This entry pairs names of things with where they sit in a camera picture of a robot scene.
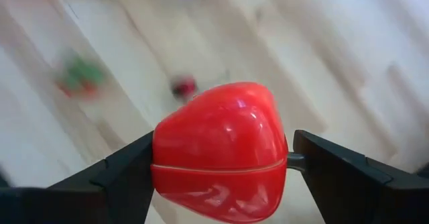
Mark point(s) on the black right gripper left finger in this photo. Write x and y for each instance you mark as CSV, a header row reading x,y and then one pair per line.
x,y
83,200

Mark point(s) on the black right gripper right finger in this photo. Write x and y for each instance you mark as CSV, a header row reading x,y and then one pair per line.
x,y
362,197

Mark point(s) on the red toy strawberry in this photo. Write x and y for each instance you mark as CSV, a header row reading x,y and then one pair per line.
x,y
80,78

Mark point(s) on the twin red toy cherries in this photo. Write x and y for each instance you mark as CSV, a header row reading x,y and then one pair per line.
x,y
184,87

